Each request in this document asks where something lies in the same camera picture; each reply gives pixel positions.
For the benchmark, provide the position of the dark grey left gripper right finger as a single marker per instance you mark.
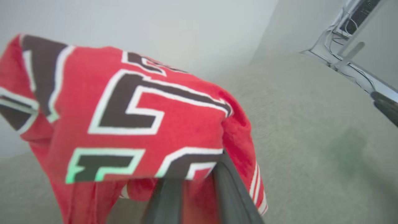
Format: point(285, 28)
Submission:
point(233, 199)

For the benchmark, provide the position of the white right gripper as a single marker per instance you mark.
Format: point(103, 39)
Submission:
point(362, 76)

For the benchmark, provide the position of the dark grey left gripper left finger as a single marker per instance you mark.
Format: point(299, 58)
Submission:
point(168, 202)

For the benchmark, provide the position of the red garment with black letters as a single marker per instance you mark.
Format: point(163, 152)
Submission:
point(77, 77)

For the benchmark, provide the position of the grey fabric sofa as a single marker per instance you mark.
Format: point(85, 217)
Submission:
point(311, 140)

